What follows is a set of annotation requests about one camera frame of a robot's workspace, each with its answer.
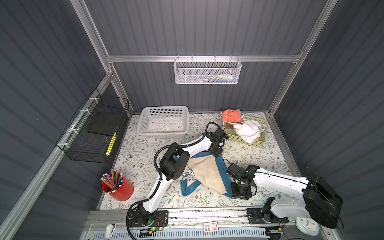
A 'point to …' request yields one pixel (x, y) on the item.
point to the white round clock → (307, 226)
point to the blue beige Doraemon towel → (208, 169)
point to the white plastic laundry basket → (164, 121)
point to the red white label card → (211, 226)
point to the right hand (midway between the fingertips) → (235, 198)
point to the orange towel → (232, 116)
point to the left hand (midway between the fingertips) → (216, 150)
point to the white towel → (250, 130)
